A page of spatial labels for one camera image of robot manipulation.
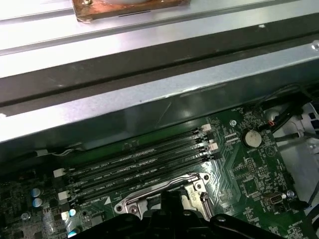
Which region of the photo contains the black open PC case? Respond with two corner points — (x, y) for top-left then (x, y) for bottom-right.
(0, 9), (319, 239)

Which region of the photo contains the green motherboard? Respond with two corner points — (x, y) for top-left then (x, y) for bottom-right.
(0, 104), (319, 239)

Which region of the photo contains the internal USB port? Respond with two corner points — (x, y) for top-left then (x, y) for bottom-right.
(261, 194), (284, 207)

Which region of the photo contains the brown square base plate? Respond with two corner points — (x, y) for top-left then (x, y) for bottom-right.
(72, 0), (191, 23)

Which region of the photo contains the silver coin battery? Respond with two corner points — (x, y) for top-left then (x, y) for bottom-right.
(243, 128), (264, 148)

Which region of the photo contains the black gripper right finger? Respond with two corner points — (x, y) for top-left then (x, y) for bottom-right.
(172, 192), (285, 239)

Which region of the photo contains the black RAM slot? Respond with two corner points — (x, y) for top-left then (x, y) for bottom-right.
(53, 125), (212, 178)
(58, 143), (219, 201)
(67, 151), (221, 210)
(66, 133), (215, 186)

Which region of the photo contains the CPU socket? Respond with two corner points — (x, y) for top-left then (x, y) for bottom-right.
(114, 171), (212, 225)

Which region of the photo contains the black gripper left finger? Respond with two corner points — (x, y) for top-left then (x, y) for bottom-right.
(96, 191), (173, 239)

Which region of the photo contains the black wire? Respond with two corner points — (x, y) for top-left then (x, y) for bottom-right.
(259, 99), (304, 135)

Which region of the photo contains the metal socket cover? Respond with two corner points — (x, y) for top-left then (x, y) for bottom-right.
(139, 179), (209, 220)

